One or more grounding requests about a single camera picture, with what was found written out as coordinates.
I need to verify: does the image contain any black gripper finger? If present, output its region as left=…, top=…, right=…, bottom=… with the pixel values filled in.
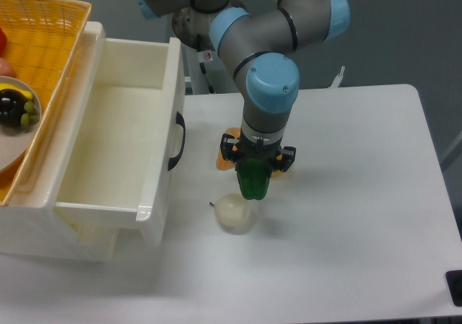
left=219, top=133, right=240, bottom=162
left=269, top=146, right=297, bottom=172

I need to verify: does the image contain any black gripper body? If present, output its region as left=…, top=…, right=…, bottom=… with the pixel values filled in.
left=237, top=133, right=281, bottom=164

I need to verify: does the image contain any green pepper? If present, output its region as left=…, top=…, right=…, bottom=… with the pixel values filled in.
left=237, top=159, right=270, bottom=201

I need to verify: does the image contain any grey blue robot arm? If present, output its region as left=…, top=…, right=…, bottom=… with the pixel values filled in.
left=137, top=0, right=351, bottom=176

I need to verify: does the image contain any white open upper drawer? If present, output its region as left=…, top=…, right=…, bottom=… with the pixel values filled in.
left=56, top=38, right=185, bottom=246

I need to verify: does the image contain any white drawer cabinet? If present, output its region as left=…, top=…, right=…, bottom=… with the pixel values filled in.
left=1, top=22, right=118, bottom=261

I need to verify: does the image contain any white pear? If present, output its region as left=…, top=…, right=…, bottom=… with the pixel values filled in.
left=209, top=193, right=252, bottom=228

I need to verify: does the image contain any yellow fruit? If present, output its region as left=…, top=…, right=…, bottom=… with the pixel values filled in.
left=0, top=83, right=34, bottom=100

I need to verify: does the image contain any black table corner fixture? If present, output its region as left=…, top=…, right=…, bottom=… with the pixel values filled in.
left=445, top=270, right=462, bottom=307

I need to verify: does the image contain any white plate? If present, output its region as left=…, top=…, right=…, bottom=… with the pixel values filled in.
left=1, top=76, right=42, bottom=172

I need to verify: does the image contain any yellow woven basket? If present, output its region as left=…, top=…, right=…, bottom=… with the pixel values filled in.
left=1, top=0, right=92, bottom=206

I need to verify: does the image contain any dark purple mangosteen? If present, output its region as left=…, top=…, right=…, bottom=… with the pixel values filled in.
left=1, top=88, right=40, bottom=128

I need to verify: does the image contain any pink peach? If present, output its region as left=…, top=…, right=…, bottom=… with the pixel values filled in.
left=0, top=58, right=15, bottom=77

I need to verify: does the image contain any red fruit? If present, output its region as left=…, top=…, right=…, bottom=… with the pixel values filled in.
left=0, top=28, right=8, bottom=56

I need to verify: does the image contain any black drawer handle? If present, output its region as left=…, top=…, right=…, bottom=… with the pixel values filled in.
left=167, top=111, right=186, bottom=171

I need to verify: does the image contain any white cable connector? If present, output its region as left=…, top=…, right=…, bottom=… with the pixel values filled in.
left=328, top=66, right=346, bottom=89

